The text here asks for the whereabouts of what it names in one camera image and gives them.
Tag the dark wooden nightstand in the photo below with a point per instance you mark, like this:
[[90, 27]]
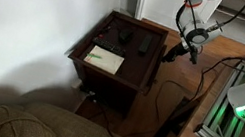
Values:
[[130, 63]]

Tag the green pen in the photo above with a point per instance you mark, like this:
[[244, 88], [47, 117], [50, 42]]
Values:
[[94, 56]]

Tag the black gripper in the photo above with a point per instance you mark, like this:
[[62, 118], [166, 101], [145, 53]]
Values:
[[179, 51]]

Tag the white paper notepad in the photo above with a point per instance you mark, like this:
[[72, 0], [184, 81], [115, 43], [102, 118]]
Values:
[[105, 60]]

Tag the small black box device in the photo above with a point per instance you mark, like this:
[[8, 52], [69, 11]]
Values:
[[125, 36]]

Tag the white Franka Panda arm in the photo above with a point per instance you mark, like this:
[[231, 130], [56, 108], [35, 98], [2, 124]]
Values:
[[190, 27]]

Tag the black table leg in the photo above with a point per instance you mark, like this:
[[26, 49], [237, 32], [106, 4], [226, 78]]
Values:
[[170, 124]]

